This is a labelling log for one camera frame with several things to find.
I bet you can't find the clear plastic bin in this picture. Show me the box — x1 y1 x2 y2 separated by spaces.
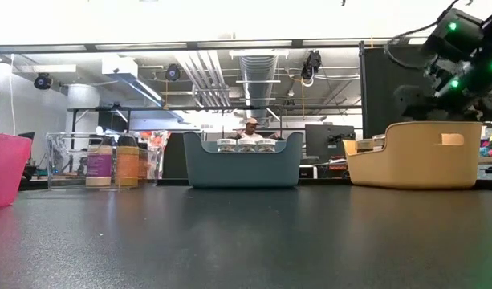
45 131 165 190

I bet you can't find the floral patterned cloth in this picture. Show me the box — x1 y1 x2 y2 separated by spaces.
135 130 170 177

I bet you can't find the black-lid yellow-orange spice jar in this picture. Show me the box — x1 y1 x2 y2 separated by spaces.
115 136 140 188

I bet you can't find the dark horizontal frame bar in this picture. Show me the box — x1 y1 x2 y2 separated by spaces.
0 36 431 55

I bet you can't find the green-label oregano spice jar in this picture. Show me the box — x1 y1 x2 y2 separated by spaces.
137 144 149 185

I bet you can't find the round black ceiling fixture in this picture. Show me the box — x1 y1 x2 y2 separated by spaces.
165 63 181 83
33 72 53 91

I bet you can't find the long dark background beam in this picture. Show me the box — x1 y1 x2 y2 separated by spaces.
67 104 363 112

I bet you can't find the dark computer monitor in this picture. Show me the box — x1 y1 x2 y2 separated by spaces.
304 124 356 164

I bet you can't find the yellow plastic bin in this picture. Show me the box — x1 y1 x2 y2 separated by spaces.
341 120 482 190

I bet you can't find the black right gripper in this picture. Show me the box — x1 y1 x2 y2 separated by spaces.
392 59 492 123

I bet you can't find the black rectangular panel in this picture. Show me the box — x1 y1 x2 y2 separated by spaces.
163 132 189 181

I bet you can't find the black hanging ceiling device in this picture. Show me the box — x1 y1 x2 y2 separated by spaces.
300 50 323 88

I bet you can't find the black partition screen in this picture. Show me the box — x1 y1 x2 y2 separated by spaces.
358 39 435 140

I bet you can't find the person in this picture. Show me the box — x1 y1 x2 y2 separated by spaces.
228 116 286 142

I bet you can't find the black-lid purple-label spice jar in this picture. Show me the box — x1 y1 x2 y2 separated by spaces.
85 136 114 188

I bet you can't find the blue plastic bin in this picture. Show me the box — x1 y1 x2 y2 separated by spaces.
183 131 304 189

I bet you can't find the pink plastic bin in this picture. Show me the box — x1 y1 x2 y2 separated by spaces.
0 132 33 209

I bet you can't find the colourful cloth pile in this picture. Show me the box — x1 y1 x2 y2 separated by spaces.
478 132 492 158

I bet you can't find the white-lid bagel seasoning jar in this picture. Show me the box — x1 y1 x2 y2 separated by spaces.
236 138 258 153
256 138 277 153
216 138 238 153

